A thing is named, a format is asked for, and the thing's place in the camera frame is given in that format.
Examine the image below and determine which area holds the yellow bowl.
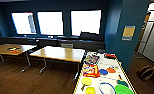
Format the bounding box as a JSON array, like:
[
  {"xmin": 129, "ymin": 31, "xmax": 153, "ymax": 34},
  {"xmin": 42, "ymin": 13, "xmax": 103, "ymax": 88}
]
[{"xmin": 85, "ymin": 86, "xmax": 97, "ymax": 94}]

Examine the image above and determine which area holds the green table tennis paddle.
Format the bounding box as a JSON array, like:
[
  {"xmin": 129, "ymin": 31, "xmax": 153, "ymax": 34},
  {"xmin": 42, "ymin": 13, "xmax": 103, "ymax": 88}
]
[{"xmin": 116, "ymin": 74, "xmax": 130, "ymax": 88}]

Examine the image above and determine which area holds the blue bowl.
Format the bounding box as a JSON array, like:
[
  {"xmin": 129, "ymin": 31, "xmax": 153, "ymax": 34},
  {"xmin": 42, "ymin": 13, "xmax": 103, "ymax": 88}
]
[{"xmin": 98, "ymin": 68, "xmax": 109, "ymax": 76}]

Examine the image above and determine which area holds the yellow wall sign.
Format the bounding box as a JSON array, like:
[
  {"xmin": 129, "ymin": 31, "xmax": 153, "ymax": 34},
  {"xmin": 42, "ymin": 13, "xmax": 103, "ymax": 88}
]
[{"xmin": 121, "ymin": 25, "xmax": 136, "ymax": 42}]

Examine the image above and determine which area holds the green bowl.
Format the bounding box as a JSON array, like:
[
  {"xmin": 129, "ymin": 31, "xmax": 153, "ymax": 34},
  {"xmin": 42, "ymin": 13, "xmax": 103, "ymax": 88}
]
[{"xmin": 114, "ymin": 84, "xmax": 135, "ymax": 94}]

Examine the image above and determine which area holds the yellow table tennis paddle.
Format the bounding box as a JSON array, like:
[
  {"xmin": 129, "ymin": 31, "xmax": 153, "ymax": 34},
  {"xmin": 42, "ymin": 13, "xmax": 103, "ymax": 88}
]
[{"xmin": 80, "ymin": 77, "xmax": 93, "ymax": 91}]

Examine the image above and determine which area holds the red black device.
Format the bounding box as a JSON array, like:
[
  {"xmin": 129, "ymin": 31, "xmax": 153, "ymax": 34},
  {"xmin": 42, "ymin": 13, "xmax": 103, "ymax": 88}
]
[{"xmin": 103, "ymin": 53, "xmax": 117, "ymax": 60}]

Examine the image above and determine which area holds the dark window bench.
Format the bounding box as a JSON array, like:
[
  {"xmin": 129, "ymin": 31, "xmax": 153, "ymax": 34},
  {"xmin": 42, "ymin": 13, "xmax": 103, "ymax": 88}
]
[{"xmin": 0, "ymin": 35, "xmax": 106, "ymax": 52}]

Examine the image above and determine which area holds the black cushion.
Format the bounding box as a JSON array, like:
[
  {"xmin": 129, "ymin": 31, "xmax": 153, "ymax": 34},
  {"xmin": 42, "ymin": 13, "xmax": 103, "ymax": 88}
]
[{"xmin": 79, "ymin": 31, "xmax": 104, "ymax": 43}]

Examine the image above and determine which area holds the long wooden table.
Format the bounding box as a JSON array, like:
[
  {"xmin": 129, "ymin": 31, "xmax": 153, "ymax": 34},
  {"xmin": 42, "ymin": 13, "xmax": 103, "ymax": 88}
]
[
  {"xmin": 0, "ymin": 43, "xmax": 38, "ymax": 73},
  {"xmin": 28, "ymin": 45, "xmax": 86, "ymax": 81}
]

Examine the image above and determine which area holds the orange black object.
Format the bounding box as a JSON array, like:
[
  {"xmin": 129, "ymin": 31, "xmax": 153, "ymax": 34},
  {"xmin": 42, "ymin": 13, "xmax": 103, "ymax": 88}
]
[{"xmin": 6, "ymin": 47, "xmax": 21, "ymax": 54}]

